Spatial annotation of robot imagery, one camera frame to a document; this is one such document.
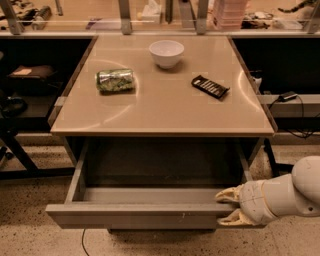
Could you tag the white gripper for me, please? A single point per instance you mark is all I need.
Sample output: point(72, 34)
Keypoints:
point(252, 202)

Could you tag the grey top drawer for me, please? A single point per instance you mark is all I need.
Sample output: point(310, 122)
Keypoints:
point(152, 184)

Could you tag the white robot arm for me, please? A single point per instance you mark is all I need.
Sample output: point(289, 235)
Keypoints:
point(296, 193)

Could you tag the beige top drawer cabinet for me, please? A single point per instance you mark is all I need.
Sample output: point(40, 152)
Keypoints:
point(163, 104)

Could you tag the black table leg right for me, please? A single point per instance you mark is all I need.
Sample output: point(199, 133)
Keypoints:
point(276, 168)

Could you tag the black snack bar wrapper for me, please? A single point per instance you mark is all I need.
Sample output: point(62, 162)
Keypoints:
point(209, 87)

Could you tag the black power adapter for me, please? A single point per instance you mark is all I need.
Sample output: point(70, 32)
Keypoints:
point(287, 96)

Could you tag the white ceramic bowl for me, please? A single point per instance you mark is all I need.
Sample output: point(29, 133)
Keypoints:
point(166, 53)

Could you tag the green crushed soda can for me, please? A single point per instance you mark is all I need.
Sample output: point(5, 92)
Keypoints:
point(115, 80)

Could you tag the pink stacked containers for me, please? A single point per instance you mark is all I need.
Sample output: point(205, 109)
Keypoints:
point(228, 14)

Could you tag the black headphones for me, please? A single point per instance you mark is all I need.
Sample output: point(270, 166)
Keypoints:
point(12, 106)

